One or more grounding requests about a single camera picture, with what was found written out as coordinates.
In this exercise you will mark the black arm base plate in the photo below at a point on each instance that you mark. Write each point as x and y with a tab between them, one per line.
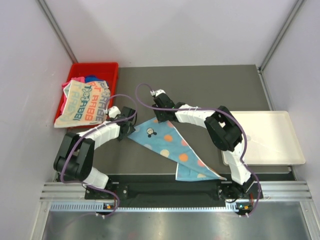
162	190

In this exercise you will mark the red plastic bin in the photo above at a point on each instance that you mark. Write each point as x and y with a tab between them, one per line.
107	71

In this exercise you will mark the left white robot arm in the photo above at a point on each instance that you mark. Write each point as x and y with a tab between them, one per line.
75	156

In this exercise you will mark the blue polka dot towel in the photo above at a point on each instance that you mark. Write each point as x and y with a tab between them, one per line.
164	139

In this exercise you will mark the beige rabbit letter towel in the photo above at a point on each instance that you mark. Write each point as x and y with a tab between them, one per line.
85	105

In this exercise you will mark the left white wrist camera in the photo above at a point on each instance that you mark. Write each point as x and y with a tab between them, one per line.
112	112

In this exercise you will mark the aluminium frame rail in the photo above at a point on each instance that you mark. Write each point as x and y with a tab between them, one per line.
274	191

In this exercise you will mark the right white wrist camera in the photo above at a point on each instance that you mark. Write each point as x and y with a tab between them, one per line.
155	93

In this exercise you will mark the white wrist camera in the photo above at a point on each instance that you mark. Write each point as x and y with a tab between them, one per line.
112	112
155	93

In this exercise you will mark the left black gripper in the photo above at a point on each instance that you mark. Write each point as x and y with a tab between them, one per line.
132	129

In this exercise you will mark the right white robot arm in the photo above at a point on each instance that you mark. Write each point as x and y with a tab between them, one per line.
223	129

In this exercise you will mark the dark blue towel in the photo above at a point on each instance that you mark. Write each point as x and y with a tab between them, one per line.
93	80

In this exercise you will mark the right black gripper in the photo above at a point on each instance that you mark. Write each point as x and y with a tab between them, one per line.
160	119

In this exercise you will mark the white plastic tray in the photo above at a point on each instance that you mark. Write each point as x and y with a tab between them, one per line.
271	138

